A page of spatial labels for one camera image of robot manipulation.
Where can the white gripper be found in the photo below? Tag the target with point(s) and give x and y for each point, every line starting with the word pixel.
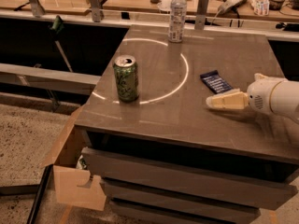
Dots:
pixel 259 96

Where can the blue rxbar blueberry bar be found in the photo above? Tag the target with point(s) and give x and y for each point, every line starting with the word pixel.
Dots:
pixel 215 82

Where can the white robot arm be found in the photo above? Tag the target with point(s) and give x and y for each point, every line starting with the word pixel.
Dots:
pixel 285 100

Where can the clear plastic water bottle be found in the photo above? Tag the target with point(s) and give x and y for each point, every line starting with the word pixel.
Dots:
pixel 178 11

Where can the white patterned package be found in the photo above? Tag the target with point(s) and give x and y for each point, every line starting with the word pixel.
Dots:
pixel 260 8

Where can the grey handheld device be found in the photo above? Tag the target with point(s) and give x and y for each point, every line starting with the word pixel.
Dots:
pixel 228 5

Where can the black mesh cup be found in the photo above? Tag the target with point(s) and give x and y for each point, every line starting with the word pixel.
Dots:
pixel 276 4

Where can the grey drawer cabinet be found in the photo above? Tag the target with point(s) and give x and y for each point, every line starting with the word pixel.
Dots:
pixel 167 157

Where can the green soda can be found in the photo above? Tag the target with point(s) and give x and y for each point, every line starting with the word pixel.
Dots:
pixel 126 76

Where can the brown cardboard box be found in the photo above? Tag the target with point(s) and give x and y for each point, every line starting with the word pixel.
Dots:
pixel 72 185

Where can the metal bracket right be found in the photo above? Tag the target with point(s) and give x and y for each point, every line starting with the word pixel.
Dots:
pixel 200 17

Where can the metal bracket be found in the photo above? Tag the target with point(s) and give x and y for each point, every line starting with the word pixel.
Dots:
pixel 200 17
pixel 96 9
pixel 37 9

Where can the metal bracket middle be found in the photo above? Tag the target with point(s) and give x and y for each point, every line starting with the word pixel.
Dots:
pixel 96 9

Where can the metal bracket left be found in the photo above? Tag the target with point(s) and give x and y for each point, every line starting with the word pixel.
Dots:
pixel 37 9

